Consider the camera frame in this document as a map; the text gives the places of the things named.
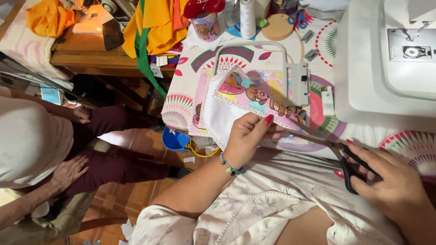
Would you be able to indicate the light blue box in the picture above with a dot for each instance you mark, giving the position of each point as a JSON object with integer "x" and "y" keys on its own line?
{"x": 51, "y": 94}

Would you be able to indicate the person's left hand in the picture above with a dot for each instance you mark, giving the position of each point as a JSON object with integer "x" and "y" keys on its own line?
{"x": 243, "y": 136}

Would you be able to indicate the printed cup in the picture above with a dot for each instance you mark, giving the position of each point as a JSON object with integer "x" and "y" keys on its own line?
{"x": 205, "y": 29}

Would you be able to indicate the person's right hand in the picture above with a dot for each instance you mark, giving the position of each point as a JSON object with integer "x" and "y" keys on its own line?
{"x": 395, "y": 183}

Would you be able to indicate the yellow fabric pile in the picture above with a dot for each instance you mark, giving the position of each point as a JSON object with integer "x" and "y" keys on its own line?
{"x": 156, "y": 30}

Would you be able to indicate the white lighter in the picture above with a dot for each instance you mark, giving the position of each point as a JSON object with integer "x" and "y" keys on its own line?
{"x": 328, "y": 100}

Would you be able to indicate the blue plastic bucket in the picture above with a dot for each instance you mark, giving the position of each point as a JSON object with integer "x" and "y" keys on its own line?
{"x": 174, "y": 140}

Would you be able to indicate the red cap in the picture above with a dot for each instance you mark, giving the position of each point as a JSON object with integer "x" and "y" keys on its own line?
{"x": 204, "y": 7}

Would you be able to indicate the round wooden disc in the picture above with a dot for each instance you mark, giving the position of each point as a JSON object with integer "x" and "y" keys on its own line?
{"x": 277, "y": 28}

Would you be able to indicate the white embroidery hoop frame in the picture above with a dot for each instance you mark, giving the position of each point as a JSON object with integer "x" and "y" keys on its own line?
{"x": 299, "y": 85}

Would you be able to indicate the grey clip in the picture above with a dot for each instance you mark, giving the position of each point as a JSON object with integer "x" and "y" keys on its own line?
{"x": 307, "y": 36}
{"x": 311, "y": 54}

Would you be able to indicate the white paper scraps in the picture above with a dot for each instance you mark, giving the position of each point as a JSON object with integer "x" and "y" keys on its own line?
{"x": 127, "y": 231}

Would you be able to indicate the orange cloth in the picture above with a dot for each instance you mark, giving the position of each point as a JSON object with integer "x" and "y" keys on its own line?
{"x": 49, "y": 17}

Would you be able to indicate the white thread cone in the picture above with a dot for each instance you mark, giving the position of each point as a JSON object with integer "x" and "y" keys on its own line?
{"x": 247, "y": 18}

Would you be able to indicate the colourful patterned tablecloth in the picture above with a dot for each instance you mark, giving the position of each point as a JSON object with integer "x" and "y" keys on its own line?
{"x": 323, "y": 44}

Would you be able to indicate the wooden table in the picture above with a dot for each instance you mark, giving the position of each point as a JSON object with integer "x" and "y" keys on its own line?
{"x": 85, "y": 56}

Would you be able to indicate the black phone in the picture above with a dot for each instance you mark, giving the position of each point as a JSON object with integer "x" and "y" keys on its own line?
{"x": 112, "y": 34}

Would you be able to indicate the green ribbon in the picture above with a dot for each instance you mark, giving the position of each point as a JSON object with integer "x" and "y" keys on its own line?
{"x": 143, "y": 54}

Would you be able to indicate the small green block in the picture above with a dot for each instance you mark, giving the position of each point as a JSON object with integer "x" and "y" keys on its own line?
{"x": 261, "y": 23}

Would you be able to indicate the person's floral white garment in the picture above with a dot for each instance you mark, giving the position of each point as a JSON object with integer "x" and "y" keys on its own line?
{"x": 272, "y": 190}

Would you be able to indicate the white sewing machine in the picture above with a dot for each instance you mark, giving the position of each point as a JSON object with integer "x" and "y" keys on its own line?
{"x": 119, "y": 8}

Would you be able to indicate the clear glass jar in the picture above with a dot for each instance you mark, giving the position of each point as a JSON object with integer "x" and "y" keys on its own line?
{"x": 231, "y": 13}

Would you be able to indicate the blue round disc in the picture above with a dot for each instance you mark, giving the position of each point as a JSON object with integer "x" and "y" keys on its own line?
{"x": 234, "y": 32}

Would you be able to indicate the printed fabric piece white backing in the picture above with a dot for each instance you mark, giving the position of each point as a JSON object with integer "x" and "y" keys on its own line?
{"x": 223, "y": 112}

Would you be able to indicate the white embroidery machine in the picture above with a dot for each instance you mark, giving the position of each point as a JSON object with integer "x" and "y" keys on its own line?
{"x": 361, "y": 68}

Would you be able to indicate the pink printed fabric piece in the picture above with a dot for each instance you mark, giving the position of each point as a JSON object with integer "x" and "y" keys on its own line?
{"x": 198, "y": 102}

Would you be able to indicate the pink and white cloth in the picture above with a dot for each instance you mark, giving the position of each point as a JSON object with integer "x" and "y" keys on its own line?
{"x": 27, "y": 47}

